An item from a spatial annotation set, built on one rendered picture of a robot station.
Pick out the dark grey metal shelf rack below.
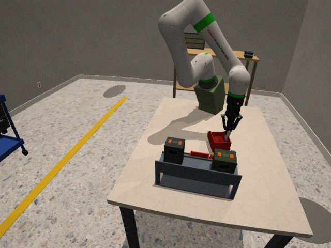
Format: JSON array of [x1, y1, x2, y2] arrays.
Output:
[[155, 151, 242, 200]]

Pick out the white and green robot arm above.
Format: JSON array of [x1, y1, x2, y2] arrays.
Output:
[[158, 0, 250, 107]]

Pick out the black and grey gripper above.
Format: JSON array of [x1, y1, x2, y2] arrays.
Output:
[[221, 104, 243, 141]]

